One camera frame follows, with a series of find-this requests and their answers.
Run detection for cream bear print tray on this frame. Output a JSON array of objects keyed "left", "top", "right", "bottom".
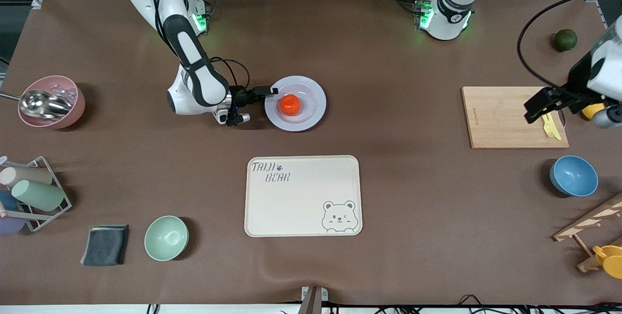
[{"left": 244, "top": 155, "right": 363, "bottom": 237}]

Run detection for wooden cutting board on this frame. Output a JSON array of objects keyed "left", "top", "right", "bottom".
[{"left": 461, "top": 86, "right": 570, "bottom": 149}]

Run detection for white wire cup rack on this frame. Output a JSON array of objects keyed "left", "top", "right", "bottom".
[{"left": 0, "top": 156, "right": 72, "bottom": 232}]

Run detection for orange mandarin fruit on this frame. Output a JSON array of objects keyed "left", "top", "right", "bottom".
[{"left": 279, "top": 94, "right": 302, "bottom": 116}]

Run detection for yellow lemon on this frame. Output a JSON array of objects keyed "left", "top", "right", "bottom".
[{"left": 582, "top": 103, "right": 606, "bottom": 120}]

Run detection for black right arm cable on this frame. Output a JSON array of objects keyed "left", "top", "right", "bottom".
[{"left": 145, "top": 0, "right": 251, "bottom": 92}]

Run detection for dark green avocado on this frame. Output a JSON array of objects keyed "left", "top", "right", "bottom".
[{"left": 554, "top": 29, "right": 578, "bottom": 52}]

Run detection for mint green bowl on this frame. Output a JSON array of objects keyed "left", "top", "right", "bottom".
[{"left": 144, "top": 215, "right": 189, "bottom": 262}]

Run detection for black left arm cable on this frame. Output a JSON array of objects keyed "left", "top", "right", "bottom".
[{"left": 517, "top": 0, "right": 613, "bottom": 90}]

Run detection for dark grey folded cloth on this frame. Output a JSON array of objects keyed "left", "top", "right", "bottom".
[{"left": 81, "top": 225, "right": 129, "bottom": 266}]

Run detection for beige plastic cup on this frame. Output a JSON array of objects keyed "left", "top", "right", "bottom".
[{"left": 0, "top": 166, "right": 53, "bottom": 189}]

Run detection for clear ice cubes pile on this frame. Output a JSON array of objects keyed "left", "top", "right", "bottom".
[{"left": 49, "top": 78, "right": 78, "bottom": 105}]

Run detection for yellow mug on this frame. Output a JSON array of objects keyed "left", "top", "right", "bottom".
[{"left": 592, "top": 244, "right": 622, "bottom": 279}]

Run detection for pink bowl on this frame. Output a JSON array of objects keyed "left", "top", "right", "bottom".
[{"left": 18, "top": 75, "right": 86, "bottom": 130}]

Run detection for metal scoop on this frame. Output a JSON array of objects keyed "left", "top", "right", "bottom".
[{"left": 0, "top": 89, "right": 73, "bottom": 120}]

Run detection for purple plastic cup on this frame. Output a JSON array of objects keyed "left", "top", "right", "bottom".
[{"left": 0, "top": 214, "right": 26, "bottom": 236}]

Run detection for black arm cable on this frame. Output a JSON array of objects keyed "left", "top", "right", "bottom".
[
  {"left": 517, "top": 0, "right": 613, "bottom": 90},
  {"left": 145, "top": 0, "right": 251, "bottom": 92}
]

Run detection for green plastic cup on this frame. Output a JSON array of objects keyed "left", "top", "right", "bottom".
[{"left": 11, "top": 179, "right": 66, "bottom": 211}]

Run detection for dark blue plastic cup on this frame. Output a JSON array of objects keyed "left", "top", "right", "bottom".
[{"left": 0, "top": 190, "right": 19, "bottom": 211}]

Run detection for white round plate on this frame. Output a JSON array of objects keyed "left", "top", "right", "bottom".
[{"left": 265, "top": 76, "right": 327, "bottom": 132}]

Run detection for blue bowl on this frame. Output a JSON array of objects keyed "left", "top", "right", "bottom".
[{"left": 550, "top": 155, "right": 599, "bottom": 197}]

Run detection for metal table edge bracket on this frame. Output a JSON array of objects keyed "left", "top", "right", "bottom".
[{"left": 297, "top": 286, "right": 329, "bottom": 314}]

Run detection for wooden drying rack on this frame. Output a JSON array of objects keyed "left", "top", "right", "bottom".
[{"left": 553, "top": 192, "right": 622, "bottom": 273}]

